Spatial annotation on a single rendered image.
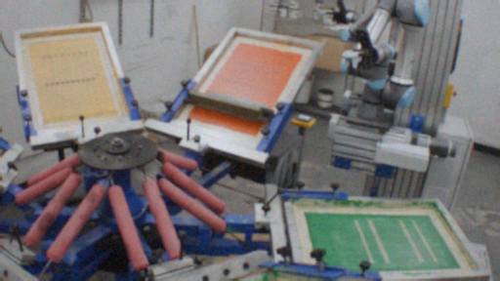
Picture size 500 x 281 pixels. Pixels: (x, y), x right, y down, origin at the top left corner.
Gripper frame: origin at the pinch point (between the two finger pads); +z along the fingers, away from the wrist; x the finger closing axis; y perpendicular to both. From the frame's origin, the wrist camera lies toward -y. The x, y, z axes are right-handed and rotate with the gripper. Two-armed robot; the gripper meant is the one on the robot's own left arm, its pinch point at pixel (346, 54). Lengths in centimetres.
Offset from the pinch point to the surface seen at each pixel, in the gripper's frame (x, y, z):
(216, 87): 90, 27, -15
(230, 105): 66, 31, -3
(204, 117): 83, 39, 0
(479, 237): -21, 172, -208
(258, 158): 38, 48, 9
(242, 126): 62, 42, -6
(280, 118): 44, 36, -14
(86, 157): 52, 30, 82
